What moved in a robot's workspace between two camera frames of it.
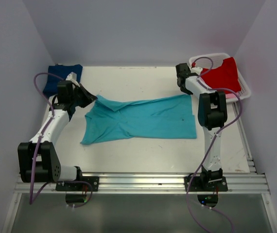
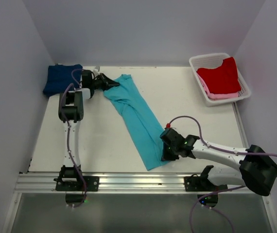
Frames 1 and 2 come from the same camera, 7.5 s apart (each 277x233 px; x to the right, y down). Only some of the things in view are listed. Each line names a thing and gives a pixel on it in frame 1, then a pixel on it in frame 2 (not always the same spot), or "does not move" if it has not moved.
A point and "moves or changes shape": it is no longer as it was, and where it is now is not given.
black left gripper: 87,95 -> 108,84
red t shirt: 225,76 does not move
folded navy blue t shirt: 62,71 does not move
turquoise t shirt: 168,117 moves or changes shape
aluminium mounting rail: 254,181 does not move
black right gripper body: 184,90 -> 169,152
